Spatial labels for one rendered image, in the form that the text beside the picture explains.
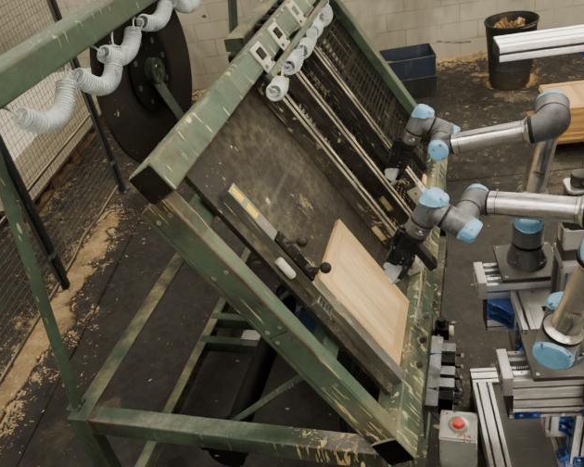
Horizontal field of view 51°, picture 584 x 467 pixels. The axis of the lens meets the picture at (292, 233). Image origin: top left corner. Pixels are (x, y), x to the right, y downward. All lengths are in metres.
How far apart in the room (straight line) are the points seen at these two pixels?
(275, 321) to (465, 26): 6.02
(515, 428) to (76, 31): 2.44
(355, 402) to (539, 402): 0.65
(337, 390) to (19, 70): 1.37
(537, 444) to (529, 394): 0.77
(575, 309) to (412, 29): 5.87
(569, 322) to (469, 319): 1.97
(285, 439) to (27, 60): 1.53
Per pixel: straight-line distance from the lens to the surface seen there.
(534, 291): 2.62
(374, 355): 2.25
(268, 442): 2.38
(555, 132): 2.31
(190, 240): 1.77
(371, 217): 2.62
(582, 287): 1.84
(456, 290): 4.06
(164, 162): 1.70
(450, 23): 7.51
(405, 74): 6.53
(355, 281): 2.35
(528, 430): 3.10
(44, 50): 2.11
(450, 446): 2.17
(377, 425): 2.14
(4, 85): 1.95
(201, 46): 7.69
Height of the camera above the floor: 2.66
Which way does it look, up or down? 34 degrees down
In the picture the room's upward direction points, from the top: 11 degrees counter-clockwise
